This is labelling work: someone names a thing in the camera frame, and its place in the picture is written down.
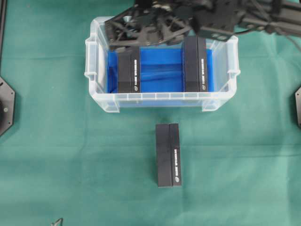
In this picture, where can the black camera box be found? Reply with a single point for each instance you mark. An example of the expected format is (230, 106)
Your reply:
(129, 70)
(194, 64)
(168, 155)

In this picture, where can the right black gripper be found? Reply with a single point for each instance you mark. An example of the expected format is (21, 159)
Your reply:
(213, 19)

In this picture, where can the green table cloth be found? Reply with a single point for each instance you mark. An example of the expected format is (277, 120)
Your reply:
(64, 157)

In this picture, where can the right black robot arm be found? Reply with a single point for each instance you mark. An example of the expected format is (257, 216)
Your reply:
(281, 17)

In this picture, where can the blue liner sheet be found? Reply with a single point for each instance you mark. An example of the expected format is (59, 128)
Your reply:
(161, 70)

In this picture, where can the small metal bracket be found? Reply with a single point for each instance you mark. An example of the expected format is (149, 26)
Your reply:
(58, 222)

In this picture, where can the clear plastic storage case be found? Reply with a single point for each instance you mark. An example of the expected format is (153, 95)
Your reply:
(225, 69)

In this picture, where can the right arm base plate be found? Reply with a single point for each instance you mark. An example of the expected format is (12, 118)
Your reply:
(295, 107)

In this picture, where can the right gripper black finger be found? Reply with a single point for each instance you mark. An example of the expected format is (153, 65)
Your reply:
(135, 27)

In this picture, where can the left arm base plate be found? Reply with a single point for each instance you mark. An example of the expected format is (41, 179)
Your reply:
(7, 105)

